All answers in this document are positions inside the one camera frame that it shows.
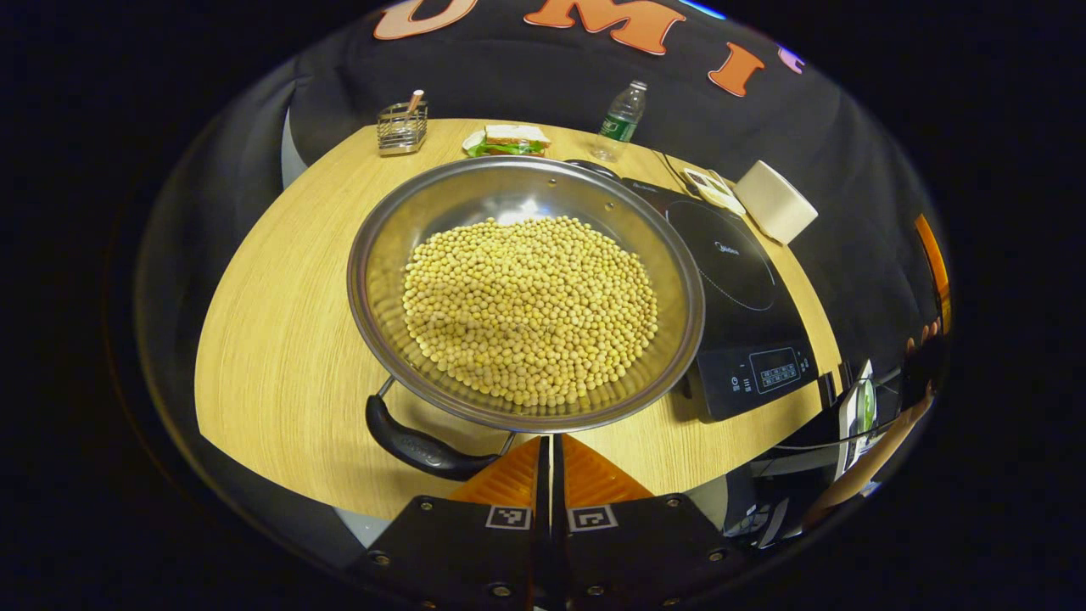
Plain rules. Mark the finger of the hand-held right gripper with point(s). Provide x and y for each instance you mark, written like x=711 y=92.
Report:
x=937 y=271

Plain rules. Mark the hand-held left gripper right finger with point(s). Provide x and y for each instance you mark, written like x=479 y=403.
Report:
x=628 y=552

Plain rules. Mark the black backdrop cloth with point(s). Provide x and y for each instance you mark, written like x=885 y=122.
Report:
x=509 y=76

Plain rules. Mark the clear plastic water bottle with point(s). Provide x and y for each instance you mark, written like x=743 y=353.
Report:
x=619 y=123

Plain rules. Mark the pile of yellow soybeans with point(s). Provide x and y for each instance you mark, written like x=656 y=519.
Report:
x=530 y=310

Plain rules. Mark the black induction cooktop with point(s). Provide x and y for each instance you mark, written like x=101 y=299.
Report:
x=730 y=280

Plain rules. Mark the white and green device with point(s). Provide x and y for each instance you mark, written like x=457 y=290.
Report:
x=864 y=407

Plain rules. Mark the white toaster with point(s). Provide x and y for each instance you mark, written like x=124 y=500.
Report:
x=776 y=204

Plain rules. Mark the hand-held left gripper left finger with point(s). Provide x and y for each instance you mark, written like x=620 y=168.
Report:
x=475 y=552

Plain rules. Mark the small white plate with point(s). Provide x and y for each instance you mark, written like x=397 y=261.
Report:
x=469 y=144

